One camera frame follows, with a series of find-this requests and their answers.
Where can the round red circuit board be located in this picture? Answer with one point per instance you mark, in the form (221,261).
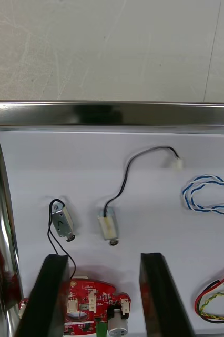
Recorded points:
(91,289)

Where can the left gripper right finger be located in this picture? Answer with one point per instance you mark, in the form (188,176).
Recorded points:
(162,302)

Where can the metal solenoid white label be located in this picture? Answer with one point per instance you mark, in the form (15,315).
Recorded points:
(108,223)

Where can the steel tray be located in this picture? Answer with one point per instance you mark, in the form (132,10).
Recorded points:
(143,113)

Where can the small metal solenoid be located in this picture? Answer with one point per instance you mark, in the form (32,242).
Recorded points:
(62,221)

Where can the white paper sheet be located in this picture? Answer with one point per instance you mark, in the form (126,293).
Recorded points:
(143,189)

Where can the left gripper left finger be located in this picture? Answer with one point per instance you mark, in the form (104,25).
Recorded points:
(45,302)

